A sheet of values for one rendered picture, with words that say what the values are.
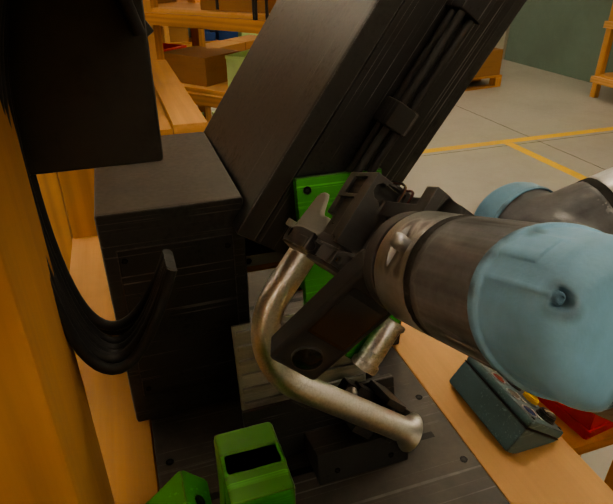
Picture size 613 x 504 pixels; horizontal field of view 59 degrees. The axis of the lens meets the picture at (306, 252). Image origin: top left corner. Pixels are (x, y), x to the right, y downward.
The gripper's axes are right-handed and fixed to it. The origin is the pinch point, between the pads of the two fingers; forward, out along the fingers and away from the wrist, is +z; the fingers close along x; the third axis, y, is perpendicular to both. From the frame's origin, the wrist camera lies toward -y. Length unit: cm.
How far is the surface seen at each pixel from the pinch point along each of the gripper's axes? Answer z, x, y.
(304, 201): 11.9, -0.7, 5.8
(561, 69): 568, -384, 436
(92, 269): 79, 12, -25
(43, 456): -11.4, 12.7, -22.7
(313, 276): 12.7, -7.3, -1.3
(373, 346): 10.3, -18.5, -4.8
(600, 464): 78, -159, -1
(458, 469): 7.2, -37.8, -12.9
